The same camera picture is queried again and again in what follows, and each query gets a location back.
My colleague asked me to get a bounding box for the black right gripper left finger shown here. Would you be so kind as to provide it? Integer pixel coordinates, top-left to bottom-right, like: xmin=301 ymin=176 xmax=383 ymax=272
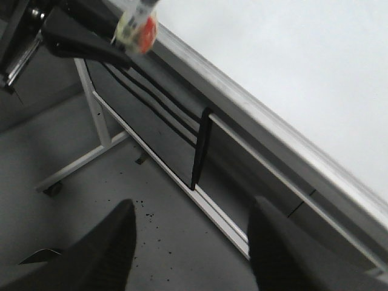
xmin=1 ymin=199 xmax=135 ymax=290

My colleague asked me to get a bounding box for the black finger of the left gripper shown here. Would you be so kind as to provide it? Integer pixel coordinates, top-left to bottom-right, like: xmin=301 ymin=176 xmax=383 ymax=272
xmin=41 ymin=7 xmax=131 ymax=67

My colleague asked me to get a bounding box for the other arm black gripper body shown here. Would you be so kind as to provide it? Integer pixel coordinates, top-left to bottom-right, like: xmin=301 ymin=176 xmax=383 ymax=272
xmin=1 ymin=1 xmax=55 ymax=94

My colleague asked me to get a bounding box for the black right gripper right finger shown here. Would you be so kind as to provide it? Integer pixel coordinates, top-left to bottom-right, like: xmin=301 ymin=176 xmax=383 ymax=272
xmin=247 ymin=196 xmax=387 ymax=290

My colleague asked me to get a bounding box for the white whiteboard with aluminium frame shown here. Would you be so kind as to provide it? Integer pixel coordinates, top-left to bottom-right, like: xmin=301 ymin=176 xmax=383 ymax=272
xmin=112 ymin=0 xmax=388 ymax=271

